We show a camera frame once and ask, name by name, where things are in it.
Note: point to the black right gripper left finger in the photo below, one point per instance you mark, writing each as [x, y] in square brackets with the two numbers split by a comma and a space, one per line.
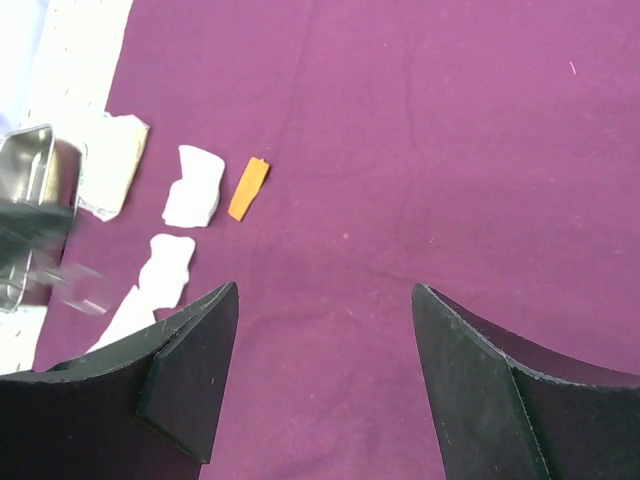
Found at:
[144, 407]

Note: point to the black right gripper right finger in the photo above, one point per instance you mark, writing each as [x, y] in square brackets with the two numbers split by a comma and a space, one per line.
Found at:
[505, 407]

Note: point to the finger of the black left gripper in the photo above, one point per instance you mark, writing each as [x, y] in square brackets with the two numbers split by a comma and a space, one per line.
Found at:
[28, 227]

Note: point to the bagged bandage roll green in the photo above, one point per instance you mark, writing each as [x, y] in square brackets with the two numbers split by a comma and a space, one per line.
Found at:
[113, 149]

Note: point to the steel hemostat forceps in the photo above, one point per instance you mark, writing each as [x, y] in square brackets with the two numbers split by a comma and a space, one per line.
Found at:
[74, 285]

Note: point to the steel instrument tray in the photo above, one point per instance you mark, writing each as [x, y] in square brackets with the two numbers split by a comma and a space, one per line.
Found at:
[36, 167]

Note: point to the suture packet white green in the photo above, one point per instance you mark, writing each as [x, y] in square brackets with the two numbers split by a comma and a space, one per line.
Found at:
[132, 315]

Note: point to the white gauze pad near packet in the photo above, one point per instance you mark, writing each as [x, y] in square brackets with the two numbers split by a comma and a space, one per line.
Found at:
[165, 274]

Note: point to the white gauze pad far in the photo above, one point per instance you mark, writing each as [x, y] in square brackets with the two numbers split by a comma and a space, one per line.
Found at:
[194, 198]

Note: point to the purple cloth mat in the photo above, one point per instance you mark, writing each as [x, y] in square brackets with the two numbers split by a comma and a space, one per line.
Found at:
[489, 149]

